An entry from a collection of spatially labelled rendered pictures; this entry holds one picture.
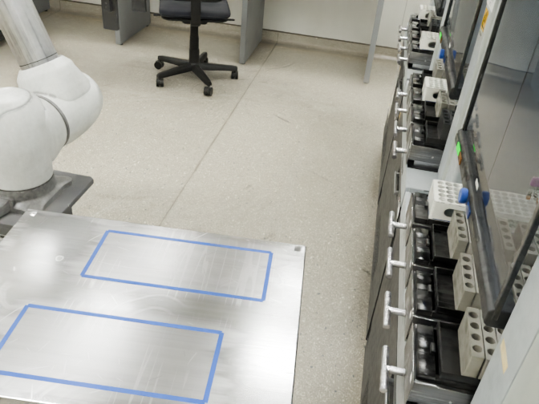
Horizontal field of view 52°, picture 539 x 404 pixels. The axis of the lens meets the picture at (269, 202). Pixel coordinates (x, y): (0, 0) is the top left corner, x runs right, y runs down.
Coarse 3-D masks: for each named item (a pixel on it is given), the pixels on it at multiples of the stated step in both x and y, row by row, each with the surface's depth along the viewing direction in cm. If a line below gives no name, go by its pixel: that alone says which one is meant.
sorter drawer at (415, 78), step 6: (414, 72) 208; (414, 78) 203; (420, 78) 202; (408, 84) 210; (414, 84) 199; (420, 84) 199; (396, 90) 210; (408, 90) 206; (396, 96) 204; (408, 96) 201
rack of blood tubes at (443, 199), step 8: (432, 184) 133; (440, 184) 133; (448, 184) 134; (456, 184) 134; (432, 192) 130; (440, 192) 130; (448, 192) 131; (456, 192) 131; (432, 200) 128; (440, 200) 127; (448, 200) 128; (456, 200) 127; (432, 208) 128; (440, 208) 127; (448, 208) 135; (456, 208) 126; (464, 208) 126; (432, 216) 129; (440, 216) 128; (448, 216) 128
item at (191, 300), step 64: (0, 256) 106; (64, 256) 107; (128, 256) 109; (192, 256) 111; (256, 256) 112; (0, 320) 93; (64, 320) 94; (128, 320) 95; (192, 320) 96; (256, 320) 98; (0, 384) 83; (64, 384) 84; (128, 384) 85; (192, 384) 86; (256, 384) 87
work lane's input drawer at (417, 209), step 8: (416, 192) 138; (416, 200) 135; (424, 200) 135; (408, 208) 140; (416, 208) 132; (424, 208) 132; (392, 216) 139; (408, 216) 137; (416, 216) 129; (424, 216) 129; (392, 224) 137; (400, 224) 137; (408, 224) 134; (416, 224) 129; (424, 224) 129; (440, 224) 128; (448, 224) 128; (392, 232) 134; (408, 232) 131
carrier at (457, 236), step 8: (456, 216) 119; (456, 224) 116; (464, 224) 117; (448, 232) 122; (456, 232) 115; (464, 232) 114; (448, 240) 121; (456, 240) 113; (464, 240) 112; (456, 248) 113; (464, 248) 113; (456, 256) 114
